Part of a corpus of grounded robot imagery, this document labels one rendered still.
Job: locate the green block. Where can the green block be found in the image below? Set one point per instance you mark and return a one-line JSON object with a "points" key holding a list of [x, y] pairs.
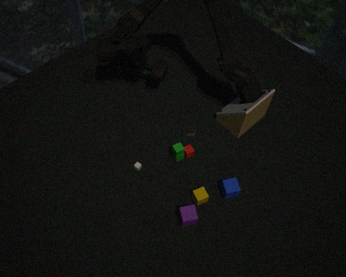
{"points": [[179, 157], [178, 149]]}

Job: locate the purple block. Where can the purple block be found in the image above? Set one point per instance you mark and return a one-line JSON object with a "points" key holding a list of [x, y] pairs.
{"points": [[188, 215]]}

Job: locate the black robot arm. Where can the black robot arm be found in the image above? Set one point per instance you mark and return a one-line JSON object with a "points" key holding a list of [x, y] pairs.
{"points": [[247, 86]]}

